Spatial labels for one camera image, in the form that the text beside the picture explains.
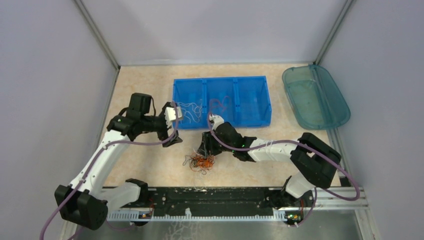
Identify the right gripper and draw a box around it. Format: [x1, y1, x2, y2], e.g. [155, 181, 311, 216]
[197, 130, 235, 157]

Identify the orange cable bundle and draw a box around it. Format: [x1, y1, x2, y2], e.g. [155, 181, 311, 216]
[182, 150, 217, 175]

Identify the white thin cable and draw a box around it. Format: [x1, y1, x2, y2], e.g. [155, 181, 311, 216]
[175, 99, 204, 126]

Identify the orange thin cable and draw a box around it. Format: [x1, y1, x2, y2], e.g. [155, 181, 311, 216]
[208, 96, 233, 115]

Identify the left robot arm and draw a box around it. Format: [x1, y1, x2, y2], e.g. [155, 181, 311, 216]
[54, 93, 183, 230]

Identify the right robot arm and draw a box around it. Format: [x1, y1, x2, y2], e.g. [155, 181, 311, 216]
[196, 122, 341, 206]

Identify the blue three-compartment bin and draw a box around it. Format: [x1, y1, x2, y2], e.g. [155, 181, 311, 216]
[172, 76, 272, 130]

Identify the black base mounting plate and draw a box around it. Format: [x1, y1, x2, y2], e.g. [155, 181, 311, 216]
[118, 186, 316, 218]

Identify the teal transparent plastic lid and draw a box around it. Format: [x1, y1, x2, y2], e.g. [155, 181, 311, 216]
[281, 64, 351, 130]

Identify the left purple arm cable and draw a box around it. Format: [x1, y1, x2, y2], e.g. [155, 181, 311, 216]
[39, 100, 181, 240]

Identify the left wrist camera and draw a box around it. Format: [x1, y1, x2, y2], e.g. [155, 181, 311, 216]
[164, 106, 184, 128]

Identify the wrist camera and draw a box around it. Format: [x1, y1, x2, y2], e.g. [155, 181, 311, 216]
[164, 106, 184, 128]
[208, 114, 225, 131]

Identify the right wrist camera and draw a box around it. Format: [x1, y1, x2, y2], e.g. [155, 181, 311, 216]
[208, 114, 225, 131]

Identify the aluminium front rail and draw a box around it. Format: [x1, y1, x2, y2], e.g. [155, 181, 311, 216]
[67, 186, 370, 222]

